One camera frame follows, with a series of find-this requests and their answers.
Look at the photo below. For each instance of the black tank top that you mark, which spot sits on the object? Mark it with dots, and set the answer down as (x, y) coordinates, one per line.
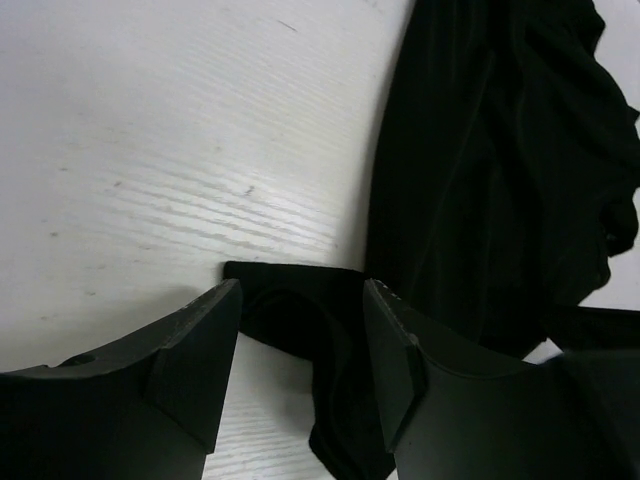
(502, 185)

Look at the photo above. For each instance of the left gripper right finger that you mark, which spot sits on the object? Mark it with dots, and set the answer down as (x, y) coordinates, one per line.
(452, 409)

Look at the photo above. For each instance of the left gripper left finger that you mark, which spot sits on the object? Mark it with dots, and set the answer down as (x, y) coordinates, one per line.
(145, 406)

